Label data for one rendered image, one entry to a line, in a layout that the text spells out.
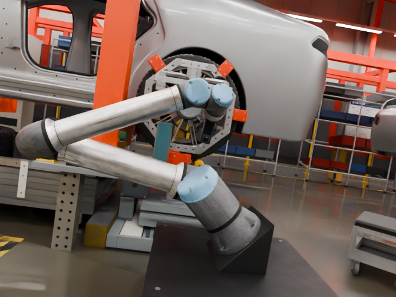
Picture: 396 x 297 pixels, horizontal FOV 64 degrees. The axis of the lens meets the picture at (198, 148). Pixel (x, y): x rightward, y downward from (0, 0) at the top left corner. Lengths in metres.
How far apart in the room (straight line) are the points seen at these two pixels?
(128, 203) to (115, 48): 0.96
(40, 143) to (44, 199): 1.04
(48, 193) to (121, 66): 0.86
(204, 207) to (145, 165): 0.29
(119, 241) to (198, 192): 0.93
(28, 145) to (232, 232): 0.70
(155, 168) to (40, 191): 1.04
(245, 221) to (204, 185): 0.19
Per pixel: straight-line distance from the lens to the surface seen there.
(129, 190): 2.03
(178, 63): 1.91
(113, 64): 1.87
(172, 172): 1.20
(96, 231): 1.87
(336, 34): 13.22
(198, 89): 1.06
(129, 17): 1.92
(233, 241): 1.08
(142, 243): 1.86
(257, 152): 6.15
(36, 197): 2.11
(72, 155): 1.21
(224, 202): 1.05
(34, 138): 1.09
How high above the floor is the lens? 0.75
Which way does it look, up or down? 4 degrees down
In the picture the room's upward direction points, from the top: 9 degrees clockwise
